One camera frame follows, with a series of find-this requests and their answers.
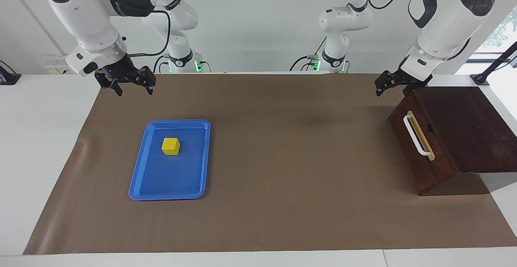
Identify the blue plastic tray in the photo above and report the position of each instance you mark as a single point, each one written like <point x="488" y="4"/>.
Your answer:
<point x="169" y="178"/>

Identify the black stand base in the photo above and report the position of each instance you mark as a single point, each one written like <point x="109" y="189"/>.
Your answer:
<point x="8" y="78"/>

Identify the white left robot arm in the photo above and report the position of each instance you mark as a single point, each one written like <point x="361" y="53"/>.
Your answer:
<point x="444" y="20"/>

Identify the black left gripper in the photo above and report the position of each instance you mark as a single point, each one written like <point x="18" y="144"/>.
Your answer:
<point x="400" y="79"/>

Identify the white wall outlet box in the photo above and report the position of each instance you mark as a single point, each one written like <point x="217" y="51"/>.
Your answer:
<point x="54" y="65"/>

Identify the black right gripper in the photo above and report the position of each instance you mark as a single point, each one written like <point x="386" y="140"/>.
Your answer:
<point x="121" y="71"/>

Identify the brown table mat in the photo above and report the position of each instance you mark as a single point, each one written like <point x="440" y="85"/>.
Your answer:
<point x="282" y="158"/>

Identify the dark wooden drawer cabinet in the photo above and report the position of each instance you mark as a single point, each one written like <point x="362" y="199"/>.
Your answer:
<point x="464" y="125"/>

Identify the yellow cube block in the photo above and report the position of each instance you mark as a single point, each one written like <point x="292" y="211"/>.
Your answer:
<point x="171" y="146"/>

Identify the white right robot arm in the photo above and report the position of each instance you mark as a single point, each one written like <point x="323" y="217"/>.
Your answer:
<point x="80" y="16"/>

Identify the bright window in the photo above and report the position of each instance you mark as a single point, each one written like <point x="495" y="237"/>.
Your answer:
<point x="501" y="28"/>

